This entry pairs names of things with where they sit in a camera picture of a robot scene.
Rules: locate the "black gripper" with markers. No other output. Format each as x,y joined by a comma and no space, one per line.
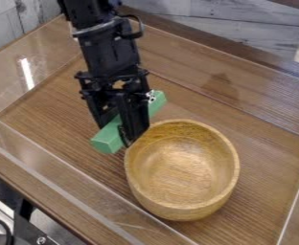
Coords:
113,79

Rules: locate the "green rectangular block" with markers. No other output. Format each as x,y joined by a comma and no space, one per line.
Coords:
107,140

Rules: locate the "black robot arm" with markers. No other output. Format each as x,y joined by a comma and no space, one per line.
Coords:
99,9

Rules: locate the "brown wooden bowl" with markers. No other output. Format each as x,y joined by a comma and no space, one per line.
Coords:
181,168

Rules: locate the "black metal table leg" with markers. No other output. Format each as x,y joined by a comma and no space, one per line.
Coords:
26,234

